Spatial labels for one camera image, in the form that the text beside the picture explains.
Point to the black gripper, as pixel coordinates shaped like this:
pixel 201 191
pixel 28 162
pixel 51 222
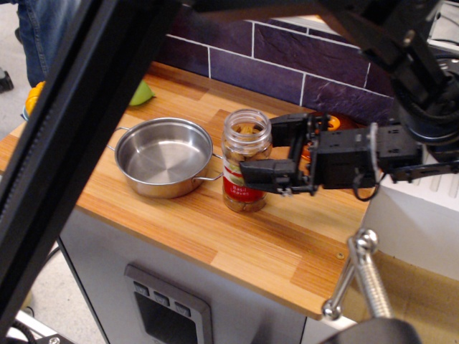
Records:
pixel 350 159

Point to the clear almond jar red label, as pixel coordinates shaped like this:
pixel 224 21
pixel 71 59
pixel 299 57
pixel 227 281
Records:
pixel 246 137

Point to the stainless steel pot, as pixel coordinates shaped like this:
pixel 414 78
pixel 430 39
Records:
pixel 165 158

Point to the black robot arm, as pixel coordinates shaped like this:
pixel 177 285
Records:
pixel 105 54

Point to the orange glass pot lid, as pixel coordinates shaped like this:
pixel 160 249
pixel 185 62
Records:
pixel 337 121

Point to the silver clamp screw right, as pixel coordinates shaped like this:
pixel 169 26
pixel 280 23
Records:
pixel 360 267

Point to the green toy pear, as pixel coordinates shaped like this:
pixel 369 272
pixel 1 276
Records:
pixel 142 94

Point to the white drain board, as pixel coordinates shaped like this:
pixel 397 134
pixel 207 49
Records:
pixel 441 190

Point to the grey toy oven panel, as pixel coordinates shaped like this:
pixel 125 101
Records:
pixel 168 313

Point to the yellow toy pumpkin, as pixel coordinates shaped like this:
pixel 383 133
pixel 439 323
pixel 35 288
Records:
pixel 33 97

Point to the light blue bowl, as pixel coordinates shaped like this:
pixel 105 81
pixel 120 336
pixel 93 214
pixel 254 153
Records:
pixel 25 114

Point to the person leg blue jeans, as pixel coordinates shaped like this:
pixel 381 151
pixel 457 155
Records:
pixel 42 25

